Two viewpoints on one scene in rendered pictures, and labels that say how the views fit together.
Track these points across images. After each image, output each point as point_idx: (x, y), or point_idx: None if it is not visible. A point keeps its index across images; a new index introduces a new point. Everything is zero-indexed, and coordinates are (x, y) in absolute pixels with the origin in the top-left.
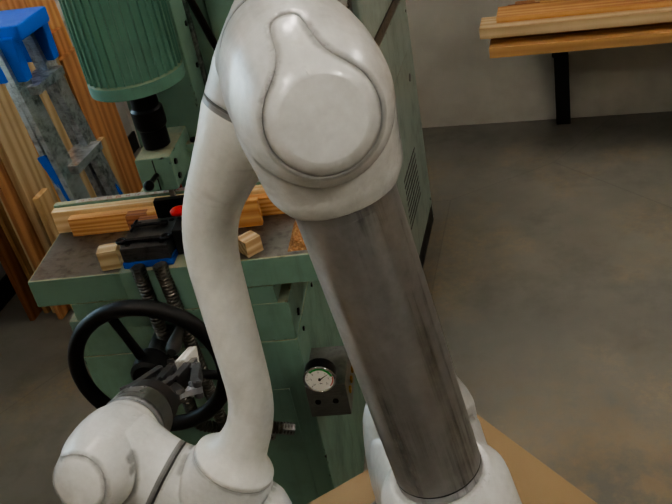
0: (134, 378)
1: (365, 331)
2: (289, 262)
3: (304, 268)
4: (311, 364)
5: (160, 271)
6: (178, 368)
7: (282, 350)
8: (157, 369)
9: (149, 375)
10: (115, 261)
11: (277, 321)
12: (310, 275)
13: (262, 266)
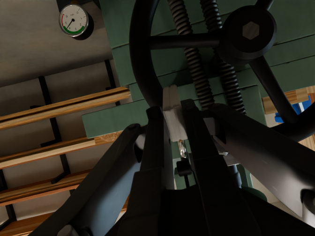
0: (271, 25)
1: None
2: (121, 125)
3: (109, 121)
4: (85, 34)
5: (222, 151)
6: (181, 127)
7: (122, 33)
8: (222, 146)
9: (243, 165)
10: (267, 103)
11: (127, 65)
12: (104, 114)
13: (141, 119)
